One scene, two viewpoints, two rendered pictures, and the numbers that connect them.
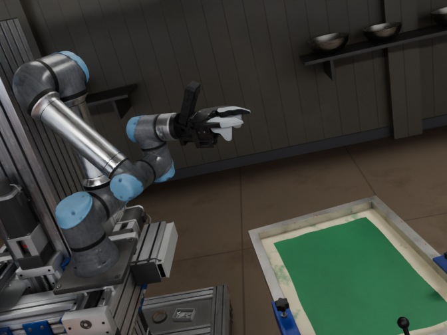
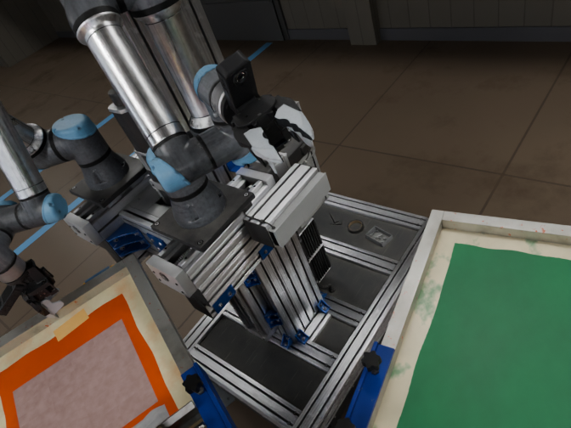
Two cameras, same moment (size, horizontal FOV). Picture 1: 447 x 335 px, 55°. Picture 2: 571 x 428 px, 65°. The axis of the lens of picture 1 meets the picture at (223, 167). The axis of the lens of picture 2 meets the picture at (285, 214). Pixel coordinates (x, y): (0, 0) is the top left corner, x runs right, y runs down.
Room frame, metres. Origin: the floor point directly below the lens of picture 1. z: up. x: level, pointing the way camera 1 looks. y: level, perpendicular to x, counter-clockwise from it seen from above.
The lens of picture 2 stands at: (0.62, -0.41, 2.00)
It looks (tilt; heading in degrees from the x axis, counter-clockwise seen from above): 40 degrees down; 45
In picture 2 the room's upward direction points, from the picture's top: 23 degrees counter-clockwise
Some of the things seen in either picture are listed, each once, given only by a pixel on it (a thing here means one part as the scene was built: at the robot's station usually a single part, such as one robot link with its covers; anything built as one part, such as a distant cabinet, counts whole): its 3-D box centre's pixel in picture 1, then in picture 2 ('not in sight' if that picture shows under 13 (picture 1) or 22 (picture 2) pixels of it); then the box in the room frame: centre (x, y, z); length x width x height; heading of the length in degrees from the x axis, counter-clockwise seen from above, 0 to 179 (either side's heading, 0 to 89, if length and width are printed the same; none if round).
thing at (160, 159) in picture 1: (155, 163); (232, 138); (1.15, 0.19, 1.56); 0.11 x 0.08 x 0.11; 149
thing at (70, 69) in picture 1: (84, 139); (184, 65); (1.31, 0.40, 1.63); 0.15 x 0.12 x 0.55; 149
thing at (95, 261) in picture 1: (92, 249); (193, 196); (1.19, 0.47, 1.31); 0.15 x 0.15 x 0.10
